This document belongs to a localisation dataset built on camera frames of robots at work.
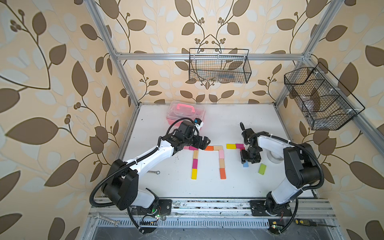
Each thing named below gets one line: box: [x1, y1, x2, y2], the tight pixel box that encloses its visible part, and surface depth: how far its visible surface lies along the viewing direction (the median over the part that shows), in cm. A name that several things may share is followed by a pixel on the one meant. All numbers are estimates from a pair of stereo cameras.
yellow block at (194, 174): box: [191, 168, 198, 180], surface depth 88 cm
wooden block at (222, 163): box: [219, 158, 225, 169], surface depth 91 cm
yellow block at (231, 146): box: [226, 143, 237, 150], surface depth 98 cm
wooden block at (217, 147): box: [213, 145, 223, 151], surface depth 96 cm
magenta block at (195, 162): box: [192, 158, 198, 169], surface depth 91 cm
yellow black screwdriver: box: [295, 219, 337, 227], surface depth 70 cm
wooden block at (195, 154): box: [193, 150, 199, 159], surface depth 95 cm
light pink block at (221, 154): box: [219, 149, 225, 159], surface depth 95 cm
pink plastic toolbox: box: [166, 100, 206, 126], surface depth 104 cm
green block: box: [258, 163, 267, 175], surface depth 89 cm
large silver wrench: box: [92, 212, 121, 227], surface depth 74 cm
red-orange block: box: [219, 168, 227, 180], surface depth 88 cm
